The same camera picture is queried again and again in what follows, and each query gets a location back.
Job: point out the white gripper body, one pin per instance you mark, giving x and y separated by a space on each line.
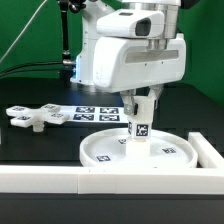
121 64

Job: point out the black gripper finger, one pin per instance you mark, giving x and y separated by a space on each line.
130 106
156 95

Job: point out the white round table top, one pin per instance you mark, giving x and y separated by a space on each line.
114 148

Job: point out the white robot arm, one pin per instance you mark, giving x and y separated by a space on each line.
154 20

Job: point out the printed marker sheet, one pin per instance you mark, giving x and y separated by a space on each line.
95 114

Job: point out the white cross-shaped table base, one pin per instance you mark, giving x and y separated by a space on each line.
26 117

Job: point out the black camera stand pole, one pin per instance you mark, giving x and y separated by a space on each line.
75 6

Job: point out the white L-shaped fence rail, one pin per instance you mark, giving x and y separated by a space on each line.
208 178

